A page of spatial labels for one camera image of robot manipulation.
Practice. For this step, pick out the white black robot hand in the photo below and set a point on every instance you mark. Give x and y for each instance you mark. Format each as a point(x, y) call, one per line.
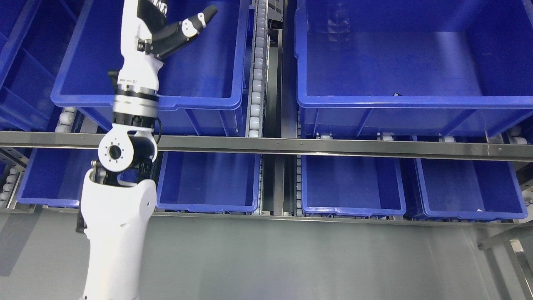
point(147, 39)

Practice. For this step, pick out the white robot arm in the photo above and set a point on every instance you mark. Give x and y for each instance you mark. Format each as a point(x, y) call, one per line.
point(119, 195)

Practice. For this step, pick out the grey metal shelf rack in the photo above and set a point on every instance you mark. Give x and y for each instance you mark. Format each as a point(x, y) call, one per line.
point(273, 130)

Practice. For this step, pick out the large blue bin left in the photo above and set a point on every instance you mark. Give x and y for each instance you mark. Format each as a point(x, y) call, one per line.
point(201, 87)

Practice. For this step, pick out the large blue bin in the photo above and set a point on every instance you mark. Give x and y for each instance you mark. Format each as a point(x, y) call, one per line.
point(413, 67)
point(201, 87)

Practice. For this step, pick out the lower blue bin centre left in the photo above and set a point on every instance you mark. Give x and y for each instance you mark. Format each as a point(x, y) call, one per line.
point(209, 182)

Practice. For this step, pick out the lower blue bin far left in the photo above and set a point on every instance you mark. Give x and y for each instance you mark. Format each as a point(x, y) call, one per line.
point(54, 177)

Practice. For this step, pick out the large blue bin right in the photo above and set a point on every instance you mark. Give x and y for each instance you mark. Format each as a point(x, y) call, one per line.
point(413, 67)

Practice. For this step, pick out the lower blue bin centre right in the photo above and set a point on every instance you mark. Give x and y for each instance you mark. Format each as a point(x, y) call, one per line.
point(352, 186)

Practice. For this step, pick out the lower blue bin far right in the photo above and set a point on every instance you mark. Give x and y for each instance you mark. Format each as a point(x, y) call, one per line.
point(461, 190)

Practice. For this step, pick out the stainless steel table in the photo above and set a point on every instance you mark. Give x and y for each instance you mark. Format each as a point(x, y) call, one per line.
point(510, 240)

